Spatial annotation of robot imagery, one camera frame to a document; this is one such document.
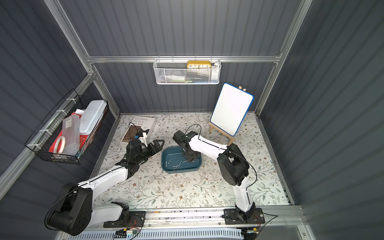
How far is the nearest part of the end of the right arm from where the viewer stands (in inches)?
26.2

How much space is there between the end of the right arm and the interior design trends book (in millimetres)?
389

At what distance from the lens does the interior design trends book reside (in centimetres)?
104

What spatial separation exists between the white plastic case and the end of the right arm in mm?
399
